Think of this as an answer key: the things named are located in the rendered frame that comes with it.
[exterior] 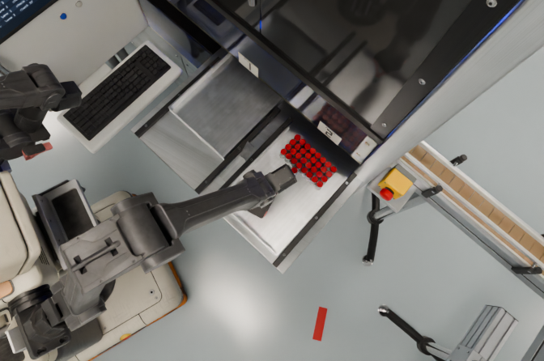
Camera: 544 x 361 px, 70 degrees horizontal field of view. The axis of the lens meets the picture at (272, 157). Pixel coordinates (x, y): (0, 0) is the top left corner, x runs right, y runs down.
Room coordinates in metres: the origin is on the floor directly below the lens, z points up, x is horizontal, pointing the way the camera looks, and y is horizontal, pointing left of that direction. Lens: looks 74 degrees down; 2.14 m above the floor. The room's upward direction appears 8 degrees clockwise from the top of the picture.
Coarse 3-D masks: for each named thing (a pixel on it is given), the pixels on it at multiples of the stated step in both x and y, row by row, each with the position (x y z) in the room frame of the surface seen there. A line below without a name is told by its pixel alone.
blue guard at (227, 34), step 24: (168, 0) 0.84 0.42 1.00; (192, 0) 0.76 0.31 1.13; (216, 24) 0.70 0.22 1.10; (240, 48) 0.64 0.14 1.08; (264, 72) 0.58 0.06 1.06; (288, 72) 0.53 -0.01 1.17; (288, 96) 0.53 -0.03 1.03; (312, 96) 0.48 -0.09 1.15; (312, 120) 0.47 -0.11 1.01; (336, 120) 0.43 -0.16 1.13; (360, 144) 0.37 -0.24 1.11
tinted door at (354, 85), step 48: (288, 0) 0.56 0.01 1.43; (336, 0) 0.50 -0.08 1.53; (384, 0) 0.45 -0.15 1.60; (432, 0) 0.41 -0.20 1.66; (288, 48) 0.55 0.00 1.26; (336, 48) 0.48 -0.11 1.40; (384, 48) 0.43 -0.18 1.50; (432, 48) 0.39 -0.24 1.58; (336, 96) 0.45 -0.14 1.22; (384, 96) 0.40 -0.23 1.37
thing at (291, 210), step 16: (288, 128) 0.47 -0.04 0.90; (272, 144) 0.40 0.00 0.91; (256, 160) 0.34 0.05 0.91; (272, 160) 0.36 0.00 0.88; (240, 176) 0.28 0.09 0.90; (336, 176) 0.33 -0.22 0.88; (288, 192) 0.26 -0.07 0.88; (304, 192) 0.26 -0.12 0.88; (320, 192) 0.27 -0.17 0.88; (272, 208) 0.20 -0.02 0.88; (288, 208) 0.20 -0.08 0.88; (304, 208) 0.21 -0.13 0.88; (256, 224) 0.14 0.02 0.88; (272, 224) 0.14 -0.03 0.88; (288, 224) 0.15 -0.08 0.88; (304, 224) 0.15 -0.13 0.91; (272, 240) 0.09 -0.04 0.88; (288, 240) 0.10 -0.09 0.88
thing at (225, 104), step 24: (216, 72) 0.65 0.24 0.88; (240, 72) 0.67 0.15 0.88; (192, 96) 0.55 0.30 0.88; (216, 96) 0.56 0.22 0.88; (240, 96) 0.57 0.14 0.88; (264, 96) 0.58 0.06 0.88; (192, 120) 0.46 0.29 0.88; (216, 120) 0.47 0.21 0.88; (240, 120) 0.48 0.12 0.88; (216, 144) 0.39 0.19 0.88
